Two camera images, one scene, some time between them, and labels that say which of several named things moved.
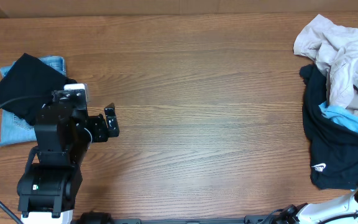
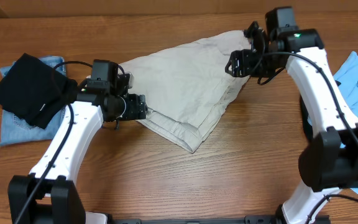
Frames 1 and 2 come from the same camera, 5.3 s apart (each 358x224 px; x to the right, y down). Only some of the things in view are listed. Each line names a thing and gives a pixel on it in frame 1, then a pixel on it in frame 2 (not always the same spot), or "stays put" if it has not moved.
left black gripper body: [94, 131] -> [134, 109]
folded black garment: [30, 76] stays put
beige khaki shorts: [348, 58] -> [188, 89]
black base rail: [197, 220] stays put
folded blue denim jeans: [14, 130] stays put
